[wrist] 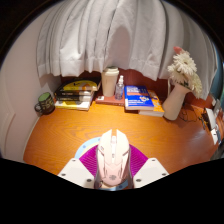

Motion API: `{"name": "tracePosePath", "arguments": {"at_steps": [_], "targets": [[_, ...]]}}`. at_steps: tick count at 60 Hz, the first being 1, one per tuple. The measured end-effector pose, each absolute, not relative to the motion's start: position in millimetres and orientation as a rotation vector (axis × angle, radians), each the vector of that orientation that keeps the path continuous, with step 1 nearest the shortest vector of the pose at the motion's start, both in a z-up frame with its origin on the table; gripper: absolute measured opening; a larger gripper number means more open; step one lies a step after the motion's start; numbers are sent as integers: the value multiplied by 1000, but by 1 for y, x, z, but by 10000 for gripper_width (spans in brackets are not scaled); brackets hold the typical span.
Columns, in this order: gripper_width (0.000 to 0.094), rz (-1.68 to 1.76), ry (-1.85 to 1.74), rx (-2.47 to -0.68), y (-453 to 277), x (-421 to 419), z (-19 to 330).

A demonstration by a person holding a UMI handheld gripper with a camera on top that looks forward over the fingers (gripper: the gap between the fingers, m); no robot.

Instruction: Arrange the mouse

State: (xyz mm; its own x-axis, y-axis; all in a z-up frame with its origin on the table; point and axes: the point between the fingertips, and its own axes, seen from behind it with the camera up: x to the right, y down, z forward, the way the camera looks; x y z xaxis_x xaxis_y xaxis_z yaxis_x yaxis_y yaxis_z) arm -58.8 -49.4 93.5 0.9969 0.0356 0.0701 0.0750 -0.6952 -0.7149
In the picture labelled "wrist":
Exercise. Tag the red book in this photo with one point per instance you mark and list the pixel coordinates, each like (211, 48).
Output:
(108, 101)

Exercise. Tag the clear spray bottle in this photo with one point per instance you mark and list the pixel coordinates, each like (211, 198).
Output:
(119, 91)

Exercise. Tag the white curtain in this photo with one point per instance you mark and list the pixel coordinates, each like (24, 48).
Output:
(116, 33)

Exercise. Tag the white vase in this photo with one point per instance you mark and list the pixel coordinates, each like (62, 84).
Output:
(174, 103)

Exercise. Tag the yellow and white book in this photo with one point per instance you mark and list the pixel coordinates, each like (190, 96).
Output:
(71, 105)

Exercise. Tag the black spine book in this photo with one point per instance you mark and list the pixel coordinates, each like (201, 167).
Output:
(73, 98)
(75, 93)

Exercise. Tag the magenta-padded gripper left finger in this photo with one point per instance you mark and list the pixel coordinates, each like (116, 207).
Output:
(74, 171)

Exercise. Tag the pink computer mouse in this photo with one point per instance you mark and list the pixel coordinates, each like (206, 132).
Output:
(113, 160)

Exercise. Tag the white flat device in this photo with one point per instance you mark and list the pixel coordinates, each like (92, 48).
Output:
(212, 121)

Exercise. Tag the yellow and black cover book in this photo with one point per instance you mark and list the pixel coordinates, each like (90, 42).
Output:
(81, 86)

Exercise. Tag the cream tumbler with lid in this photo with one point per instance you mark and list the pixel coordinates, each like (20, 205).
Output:
(109, 83)

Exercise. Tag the blue cover book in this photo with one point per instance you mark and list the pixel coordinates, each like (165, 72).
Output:
(138, 97)

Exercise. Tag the dark mug with green inside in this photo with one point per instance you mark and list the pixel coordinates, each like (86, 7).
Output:
(46, 103)

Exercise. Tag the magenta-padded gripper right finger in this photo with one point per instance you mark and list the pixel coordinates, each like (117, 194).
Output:
(151, 170)

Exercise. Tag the orange cover book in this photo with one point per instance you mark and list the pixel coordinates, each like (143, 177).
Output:
(157, 106)

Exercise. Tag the white flower bouquet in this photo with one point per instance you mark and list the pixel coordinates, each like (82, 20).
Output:
(185, 70)

